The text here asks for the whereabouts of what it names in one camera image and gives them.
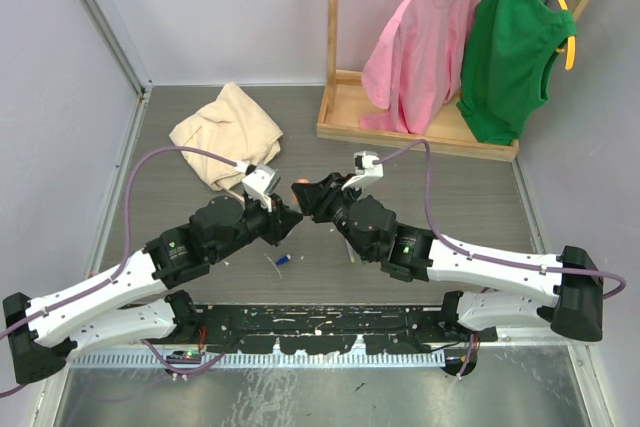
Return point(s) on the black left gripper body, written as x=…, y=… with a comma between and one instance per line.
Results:
x=270, y=218

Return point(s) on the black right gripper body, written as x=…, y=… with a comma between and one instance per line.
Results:
x=335, y=208

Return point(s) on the small blue pen cap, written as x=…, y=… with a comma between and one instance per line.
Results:
x=283, y=260

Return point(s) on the white marker lime end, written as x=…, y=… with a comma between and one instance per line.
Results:
x=351, y=252

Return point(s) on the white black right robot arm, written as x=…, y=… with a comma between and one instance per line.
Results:
x=563, y=292

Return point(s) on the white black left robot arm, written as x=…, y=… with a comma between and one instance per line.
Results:
x=139, y=300

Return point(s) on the wooden clothes rack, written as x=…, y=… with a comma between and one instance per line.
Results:
x=345, y=101

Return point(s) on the beige cloth bag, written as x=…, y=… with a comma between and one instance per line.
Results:
x=233, y=126

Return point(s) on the pink t-shirt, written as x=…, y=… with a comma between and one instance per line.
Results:
x=415, y=67

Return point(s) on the green tank top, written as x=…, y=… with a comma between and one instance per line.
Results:
x=496, y=109

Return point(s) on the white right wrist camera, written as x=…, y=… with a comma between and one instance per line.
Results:
x=368, y=169

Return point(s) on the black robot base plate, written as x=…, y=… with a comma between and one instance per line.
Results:
x=313, y=329

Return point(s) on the aluminium frame rail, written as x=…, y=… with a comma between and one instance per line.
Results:
x=111, y=28

